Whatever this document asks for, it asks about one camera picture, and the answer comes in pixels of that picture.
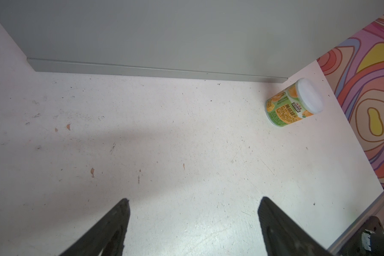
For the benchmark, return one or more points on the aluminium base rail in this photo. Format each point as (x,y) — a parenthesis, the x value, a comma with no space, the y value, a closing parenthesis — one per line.
(375,209)

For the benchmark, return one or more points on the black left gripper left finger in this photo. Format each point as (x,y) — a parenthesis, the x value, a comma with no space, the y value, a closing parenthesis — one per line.
(106,237)

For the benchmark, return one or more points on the yellow green label can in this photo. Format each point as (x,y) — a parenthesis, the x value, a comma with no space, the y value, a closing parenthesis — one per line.
(298,101)

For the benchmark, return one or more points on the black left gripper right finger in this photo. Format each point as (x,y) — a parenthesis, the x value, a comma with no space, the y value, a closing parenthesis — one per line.
(282,236)

